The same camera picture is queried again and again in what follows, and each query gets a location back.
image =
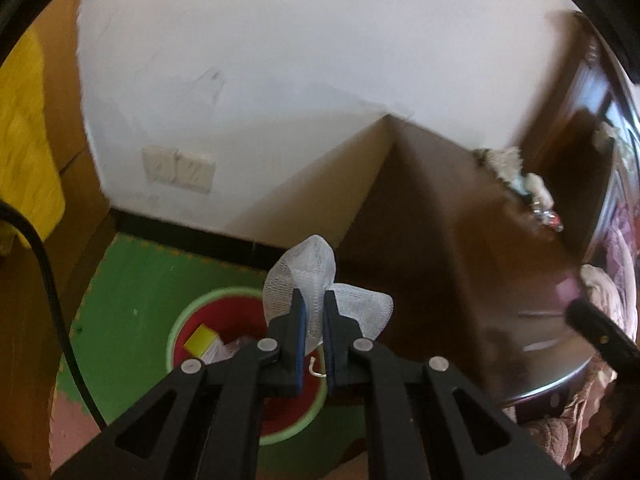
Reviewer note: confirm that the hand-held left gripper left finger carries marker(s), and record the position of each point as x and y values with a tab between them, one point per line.
300	350

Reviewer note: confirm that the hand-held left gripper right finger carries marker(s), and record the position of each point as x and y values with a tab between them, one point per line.
328	350

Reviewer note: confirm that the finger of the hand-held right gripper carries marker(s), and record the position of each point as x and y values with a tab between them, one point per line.
595	327

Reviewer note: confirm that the red bin with green rim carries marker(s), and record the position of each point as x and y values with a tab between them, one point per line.
290	415

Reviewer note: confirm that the white foam mesh net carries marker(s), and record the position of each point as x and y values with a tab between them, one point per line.
310	270

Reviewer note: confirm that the green and white carton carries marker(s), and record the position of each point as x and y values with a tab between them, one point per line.
200	342

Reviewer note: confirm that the clear bottle with red label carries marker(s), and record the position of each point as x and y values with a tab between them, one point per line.
547	219

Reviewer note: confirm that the pink patterned blanket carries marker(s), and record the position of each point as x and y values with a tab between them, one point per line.
575	410

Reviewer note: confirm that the lilac floral frilled pillow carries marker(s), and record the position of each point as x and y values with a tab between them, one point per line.
622	240

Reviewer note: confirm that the green floor mat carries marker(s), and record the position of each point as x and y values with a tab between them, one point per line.
130	300

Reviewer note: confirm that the small printed plastic bag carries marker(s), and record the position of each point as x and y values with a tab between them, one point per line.
605	135

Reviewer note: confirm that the wooden bed headboard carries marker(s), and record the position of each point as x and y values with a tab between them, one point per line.
590	90

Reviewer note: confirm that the pink floor mat tile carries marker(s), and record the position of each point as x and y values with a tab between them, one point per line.
70	430

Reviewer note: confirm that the orange wooden wardrobe door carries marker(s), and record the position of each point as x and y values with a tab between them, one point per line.
75	185

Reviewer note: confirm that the yellow knitted jacket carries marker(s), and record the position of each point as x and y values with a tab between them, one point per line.
25	160

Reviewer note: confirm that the beige wall socket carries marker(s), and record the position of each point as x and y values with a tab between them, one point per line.
196	172
160	165

